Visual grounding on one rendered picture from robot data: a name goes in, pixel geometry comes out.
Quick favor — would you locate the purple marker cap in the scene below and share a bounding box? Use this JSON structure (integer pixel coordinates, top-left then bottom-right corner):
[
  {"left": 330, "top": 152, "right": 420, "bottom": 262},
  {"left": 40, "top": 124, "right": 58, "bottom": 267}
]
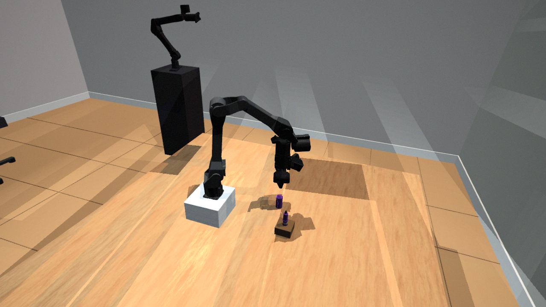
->
[{"left": 276, "top": 195, "right": 283, "bottom": 209}]

